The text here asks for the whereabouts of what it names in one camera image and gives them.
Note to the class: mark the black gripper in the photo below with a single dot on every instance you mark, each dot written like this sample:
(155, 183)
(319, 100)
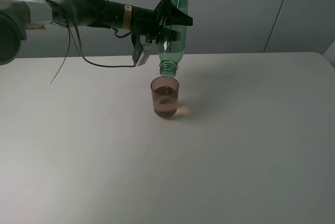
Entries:
(150, 23)

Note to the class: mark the green transparent water bottle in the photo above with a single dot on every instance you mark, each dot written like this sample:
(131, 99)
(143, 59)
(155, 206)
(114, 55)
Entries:
(173, 37)

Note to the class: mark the pink transparent plastic cup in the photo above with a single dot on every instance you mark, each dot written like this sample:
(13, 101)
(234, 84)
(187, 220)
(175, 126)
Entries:
(164, 92)

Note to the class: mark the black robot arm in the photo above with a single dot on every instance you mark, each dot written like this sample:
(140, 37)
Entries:
(18, 16)

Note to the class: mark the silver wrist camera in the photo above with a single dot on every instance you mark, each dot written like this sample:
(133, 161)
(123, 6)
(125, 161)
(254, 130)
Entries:
(141, 51)

